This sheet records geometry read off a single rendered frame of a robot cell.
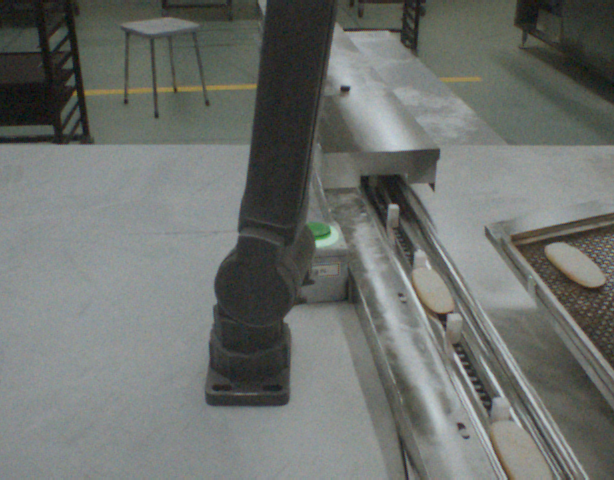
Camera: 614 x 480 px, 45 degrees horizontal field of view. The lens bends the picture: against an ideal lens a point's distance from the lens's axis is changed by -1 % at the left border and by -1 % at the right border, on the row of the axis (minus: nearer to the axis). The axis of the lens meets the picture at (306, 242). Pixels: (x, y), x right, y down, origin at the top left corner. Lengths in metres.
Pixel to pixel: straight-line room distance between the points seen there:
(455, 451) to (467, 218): 0.55
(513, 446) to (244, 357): 0.27
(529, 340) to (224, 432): 0.37
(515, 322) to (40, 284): 0.60
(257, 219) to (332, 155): 0.44
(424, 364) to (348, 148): 0.45
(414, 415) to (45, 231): 0.65
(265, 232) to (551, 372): 0.36
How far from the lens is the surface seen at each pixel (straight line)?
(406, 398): 0.71
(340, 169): 1.11
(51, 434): 0.77
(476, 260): 1.03
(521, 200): 1.23
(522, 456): 0.68
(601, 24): 4.77
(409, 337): 0.79
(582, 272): 0.86
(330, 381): 0.79
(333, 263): 0.89
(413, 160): 1.13
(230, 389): 0.77
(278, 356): 0.76
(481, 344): 0.81
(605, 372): 0.73
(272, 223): 0.67
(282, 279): 0.67
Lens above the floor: 1.32
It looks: 28 degrees down
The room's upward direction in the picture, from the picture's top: straight up
